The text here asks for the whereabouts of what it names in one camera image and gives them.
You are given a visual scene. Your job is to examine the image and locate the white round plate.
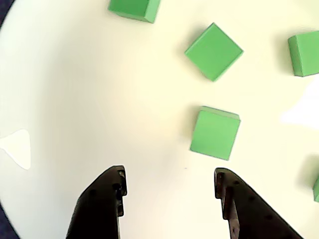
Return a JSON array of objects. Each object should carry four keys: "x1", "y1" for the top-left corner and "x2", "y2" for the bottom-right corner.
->
[{"x1": 0, "y1": 0, "x2": 319, "y2": 239}]

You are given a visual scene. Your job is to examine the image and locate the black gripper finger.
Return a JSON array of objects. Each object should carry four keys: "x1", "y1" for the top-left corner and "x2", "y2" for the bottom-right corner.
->
[
  {"x1": 65, "y1": 165, "x2": 128, "y2": 239},
  {"x1": 213, "y1": 167, "x2": 306, "y2": 239}
]

